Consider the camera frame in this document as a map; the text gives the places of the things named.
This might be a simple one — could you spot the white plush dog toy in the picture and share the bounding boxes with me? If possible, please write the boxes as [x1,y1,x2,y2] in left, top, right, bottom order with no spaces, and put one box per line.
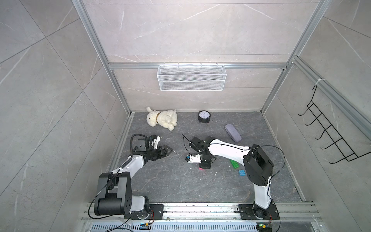
[146,107,177,131]

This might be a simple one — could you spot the black round alarm clock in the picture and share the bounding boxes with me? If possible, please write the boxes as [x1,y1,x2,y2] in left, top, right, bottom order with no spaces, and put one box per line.
[198,110,211,123]

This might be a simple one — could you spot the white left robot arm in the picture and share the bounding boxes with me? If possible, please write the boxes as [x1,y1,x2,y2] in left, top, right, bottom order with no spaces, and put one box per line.
[88,133,174,219]

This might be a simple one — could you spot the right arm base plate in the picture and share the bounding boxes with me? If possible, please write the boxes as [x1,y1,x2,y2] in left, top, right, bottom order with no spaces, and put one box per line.
[237,203,280,220]

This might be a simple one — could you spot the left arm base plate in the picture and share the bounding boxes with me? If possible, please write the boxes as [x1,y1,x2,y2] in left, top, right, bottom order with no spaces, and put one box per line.
[124,204,164,220]

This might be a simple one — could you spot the purple glasses case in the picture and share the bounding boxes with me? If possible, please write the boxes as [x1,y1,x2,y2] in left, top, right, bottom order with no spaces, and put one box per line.
[225,124,242,143]

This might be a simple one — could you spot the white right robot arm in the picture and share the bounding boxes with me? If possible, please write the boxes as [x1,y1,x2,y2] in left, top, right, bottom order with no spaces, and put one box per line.
[187,137,279,220]

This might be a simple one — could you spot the white wire mesh basket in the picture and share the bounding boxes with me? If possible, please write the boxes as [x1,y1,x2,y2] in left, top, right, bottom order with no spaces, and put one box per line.
[157,64,227,91]

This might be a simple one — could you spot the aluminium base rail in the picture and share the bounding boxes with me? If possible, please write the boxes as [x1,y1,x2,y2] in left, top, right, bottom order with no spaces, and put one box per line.
[77,202,327,232]

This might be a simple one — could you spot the long green lego brick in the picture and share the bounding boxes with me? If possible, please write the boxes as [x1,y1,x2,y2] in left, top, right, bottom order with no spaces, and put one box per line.
[230,159,240,169]

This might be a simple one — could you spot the black wire hook rack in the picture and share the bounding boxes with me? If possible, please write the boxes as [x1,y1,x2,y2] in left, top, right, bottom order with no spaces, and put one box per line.
[298,85,371,164]

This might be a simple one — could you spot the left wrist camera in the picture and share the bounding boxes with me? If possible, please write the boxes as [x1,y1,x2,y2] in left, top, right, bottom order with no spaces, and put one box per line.
[150,134,160,149]

